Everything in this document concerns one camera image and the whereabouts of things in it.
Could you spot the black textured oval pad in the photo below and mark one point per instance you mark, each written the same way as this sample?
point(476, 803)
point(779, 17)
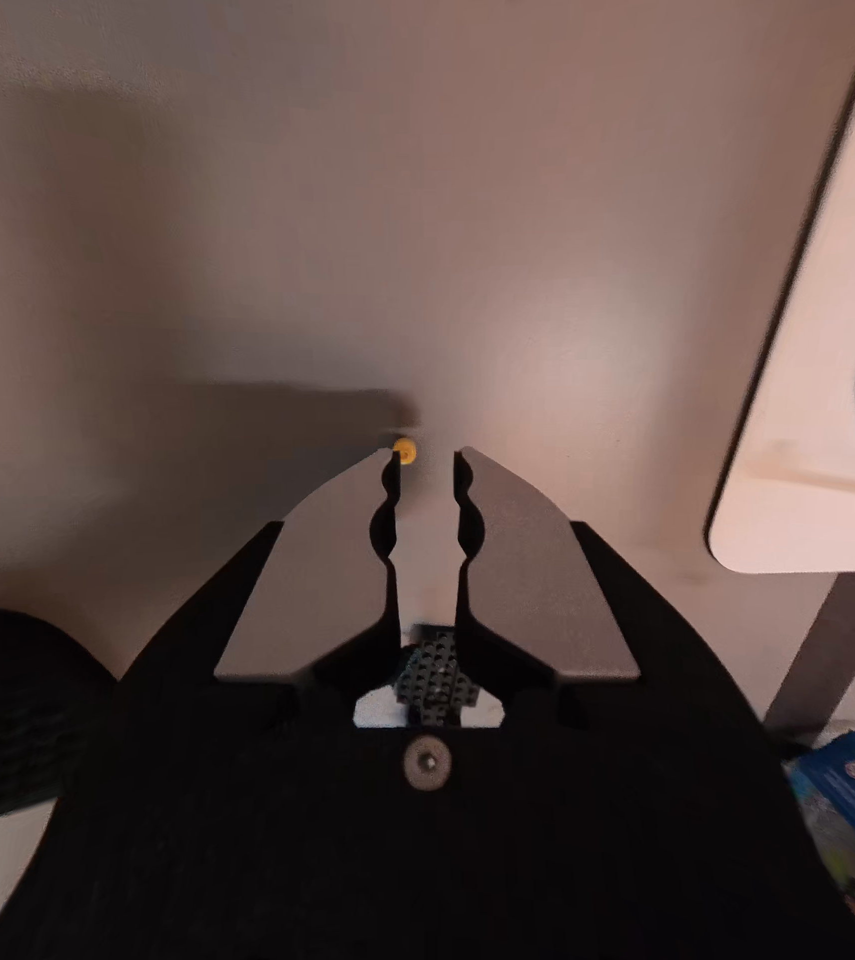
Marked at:
point(15, 720)

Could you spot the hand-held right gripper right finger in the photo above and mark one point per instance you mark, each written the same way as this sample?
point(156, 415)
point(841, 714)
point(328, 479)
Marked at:
point(548, 593)

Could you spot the black lego chassis piece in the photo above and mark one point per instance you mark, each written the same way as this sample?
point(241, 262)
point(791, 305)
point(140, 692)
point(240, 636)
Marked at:
point(435, 675)

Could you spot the small yellow round lego piece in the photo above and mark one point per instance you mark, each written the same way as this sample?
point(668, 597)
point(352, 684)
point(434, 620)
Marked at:
point(405, 450)

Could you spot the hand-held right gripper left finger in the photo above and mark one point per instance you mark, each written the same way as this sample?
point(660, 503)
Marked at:
point(308, 593)

